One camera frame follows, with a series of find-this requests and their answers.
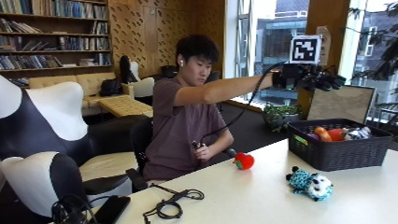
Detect black glove cable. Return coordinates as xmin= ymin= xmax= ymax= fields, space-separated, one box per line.
xmin=191 ymin=61 xmax=292 ymax=149

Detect wooden pillar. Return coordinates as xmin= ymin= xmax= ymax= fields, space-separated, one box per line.
xmin=296 ymin=0 xmax=352 ymax=121

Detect grey framed board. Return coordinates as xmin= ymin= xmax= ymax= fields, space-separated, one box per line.
xmin=306 ymin=84 xmax=378 ymax=125

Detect white marker cube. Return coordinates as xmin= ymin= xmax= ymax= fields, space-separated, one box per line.
xmin=289 ymin=35 xmax=324 ymax=65

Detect green potted plant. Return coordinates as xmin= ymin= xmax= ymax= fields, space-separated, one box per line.
xmin=261 ymin=102 xmax=304 ymax=133

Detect orange plush carrot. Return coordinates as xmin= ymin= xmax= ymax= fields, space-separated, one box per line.
xmin=313 ymin=125 xmax=333 ymax=143

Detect red plush toy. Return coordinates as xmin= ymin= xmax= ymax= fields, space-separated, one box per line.
xmin=328 ymin=128 xmax=349 ymax=142

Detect black plastic basket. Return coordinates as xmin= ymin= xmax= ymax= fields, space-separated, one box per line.
xmin=287 ymin=118 xmax=394 ymax=173

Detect red plush apple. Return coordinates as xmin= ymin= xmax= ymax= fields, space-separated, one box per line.
xmin=232 ymin=151 xmax=256 ymax=171

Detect teal and white plush toy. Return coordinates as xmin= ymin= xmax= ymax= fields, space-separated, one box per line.
xmin=285 ymin=165 xmax=334 ymax=203

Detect the person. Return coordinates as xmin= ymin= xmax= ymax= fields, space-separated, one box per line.
xmin=143 ymin=34 xmax=348 ymax=187

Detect black bag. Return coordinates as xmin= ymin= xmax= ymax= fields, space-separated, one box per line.
xmin=161 ymin=64 xmax=180 ymax=79

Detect black and white lounge chair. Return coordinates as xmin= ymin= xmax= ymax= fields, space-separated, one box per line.
xmin=119 ymin=55 xmax=157 ymax=99
xmin=0 ymin=151 xmax=135 ymax=224
xmin=0 ymin=74 xmax=151 ymax=188

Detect yellow tufted ottoman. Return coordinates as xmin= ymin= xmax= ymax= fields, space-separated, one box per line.
xmin=98 ymin=95 xmax=155 ymax=119

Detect black office chair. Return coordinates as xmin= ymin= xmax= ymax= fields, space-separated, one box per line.
xmin=124 ymin=117 xmax=156 ymax=192

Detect black backpack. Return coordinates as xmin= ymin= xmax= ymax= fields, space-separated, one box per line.
xmin=99 ymin=77 xmax=124 ymax=97

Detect yellow tufted sofa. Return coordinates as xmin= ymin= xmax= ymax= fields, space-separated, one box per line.
xmin=28 ymin=72 xmax=137 ymax=118

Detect black smartphone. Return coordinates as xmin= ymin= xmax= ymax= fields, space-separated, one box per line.
xmin=90 ymin=194 xmax=132 ymax=224

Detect wooden bookshelf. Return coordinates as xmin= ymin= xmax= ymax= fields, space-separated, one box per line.
xmin=0 ymin=0 xmax=115 ymax=89

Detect rows of books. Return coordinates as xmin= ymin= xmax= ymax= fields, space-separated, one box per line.
xmin=0 ymin=0 xmax=113 ymax=88

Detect coiled black cable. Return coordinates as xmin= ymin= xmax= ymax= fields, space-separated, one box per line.
xmin=143 ymin=183 xmax=207 ymax=224

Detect black cable bundle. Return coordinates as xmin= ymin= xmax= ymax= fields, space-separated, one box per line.
xmin=50 ymin=193 xmax=113 ymax=224

